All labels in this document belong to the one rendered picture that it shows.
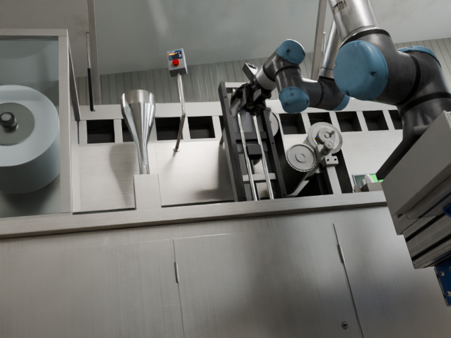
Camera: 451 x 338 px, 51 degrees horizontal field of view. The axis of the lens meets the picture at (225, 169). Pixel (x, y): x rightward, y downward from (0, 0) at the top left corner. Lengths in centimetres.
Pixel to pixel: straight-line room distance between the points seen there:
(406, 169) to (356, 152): 154
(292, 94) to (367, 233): 52
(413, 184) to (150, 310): 76
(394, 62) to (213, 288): 74
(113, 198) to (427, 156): 147
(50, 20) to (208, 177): 243
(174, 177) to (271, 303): 90
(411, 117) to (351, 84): 15
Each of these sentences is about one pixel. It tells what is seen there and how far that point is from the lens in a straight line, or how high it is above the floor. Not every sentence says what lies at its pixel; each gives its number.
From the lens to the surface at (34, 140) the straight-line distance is 153.
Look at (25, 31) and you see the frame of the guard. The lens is 176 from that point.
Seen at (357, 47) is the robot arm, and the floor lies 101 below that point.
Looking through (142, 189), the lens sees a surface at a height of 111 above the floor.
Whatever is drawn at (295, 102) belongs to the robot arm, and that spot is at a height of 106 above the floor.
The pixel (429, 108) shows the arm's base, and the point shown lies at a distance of 108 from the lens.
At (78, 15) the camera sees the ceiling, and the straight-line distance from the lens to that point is 409.
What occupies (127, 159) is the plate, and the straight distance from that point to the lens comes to 209.
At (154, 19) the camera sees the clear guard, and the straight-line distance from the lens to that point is 221.
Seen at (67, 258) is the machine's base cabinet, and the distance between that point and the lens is 133.
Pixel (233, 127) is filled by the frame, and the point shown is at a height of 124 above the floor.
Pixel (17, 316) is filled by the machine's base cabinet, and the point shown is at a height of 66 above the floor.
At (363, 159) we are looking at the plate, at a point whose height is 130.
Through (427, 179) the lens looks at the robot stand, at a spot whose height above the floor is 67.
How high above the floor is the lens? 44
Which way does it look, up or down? 24 degrees up
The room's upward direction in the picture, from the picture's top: 10 degrees counter-clockwise
